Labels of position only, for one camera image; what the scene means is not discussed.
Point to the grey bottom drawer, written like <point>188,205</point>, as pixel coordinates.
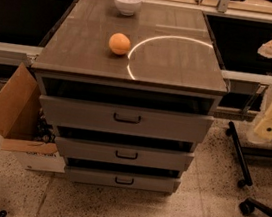
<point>121,179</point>

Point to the grey drawer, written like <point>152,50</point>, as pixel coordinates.
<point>125,120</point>
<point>123,154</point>
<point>121,179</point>

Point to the grey top drawer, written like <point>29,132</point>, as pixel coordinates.
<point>125,120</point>

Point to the grey middle drawer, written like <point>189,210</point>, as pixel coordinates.
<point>123,154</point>

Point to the grey drawer cabinet wooden top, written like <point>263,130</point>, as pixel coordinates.
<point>171,66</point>

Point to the open cardboard box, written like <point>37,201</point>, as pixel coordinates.
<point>20,125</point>

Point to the orange fruit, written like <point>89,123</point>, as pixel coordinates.
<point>119,44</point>

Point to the white ceramic bowl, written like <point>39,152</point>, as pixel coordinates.
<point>128,7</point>

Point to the black object on floor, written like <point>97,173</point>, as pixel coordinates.
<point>3,213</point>

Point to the metal table bracket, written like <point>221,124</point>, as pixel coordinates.
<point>253,102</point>

